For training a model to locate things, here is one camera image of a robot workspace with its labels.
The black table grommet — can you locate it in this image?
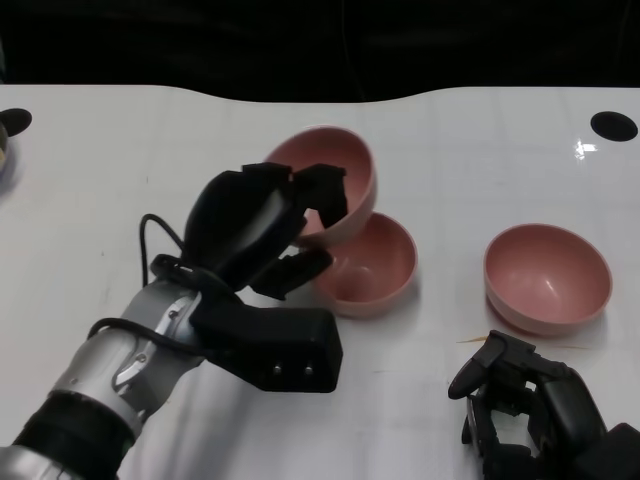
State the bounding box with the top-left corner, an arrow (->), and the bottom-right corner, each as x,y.
589,111 -> 639,143
0,108 -> 34,136

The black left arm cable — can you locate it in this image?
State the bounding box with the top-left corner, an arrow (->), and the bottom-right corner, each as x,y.
87,213 -> 236,357

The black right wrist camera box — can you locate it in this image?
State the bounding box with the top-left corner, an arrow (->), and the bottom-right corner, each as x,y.
569,422 -> 640,480

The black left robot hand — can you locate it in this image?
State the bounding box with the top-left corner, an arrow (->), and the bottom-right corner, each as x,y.
182,162 -> 350,302

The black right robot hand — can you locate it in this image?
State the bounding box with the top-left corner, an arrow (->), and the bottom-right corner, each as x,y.
447,329 -> 610,480

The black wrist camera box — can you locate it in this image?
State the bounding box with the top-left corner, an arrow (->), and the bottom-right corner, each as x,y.
569,422 -> 640,480
192,292 -> 345,395

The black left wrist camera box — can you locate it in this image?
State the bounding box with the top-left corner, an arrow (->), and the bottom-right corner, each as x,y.
192,292 -> 345,395

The pink plastic bowl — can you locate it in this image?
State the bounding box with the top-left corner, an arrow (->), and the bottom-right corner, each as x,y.
483,223 -> 614,338
263,125 -> 380,248
313,212 -> 419,320

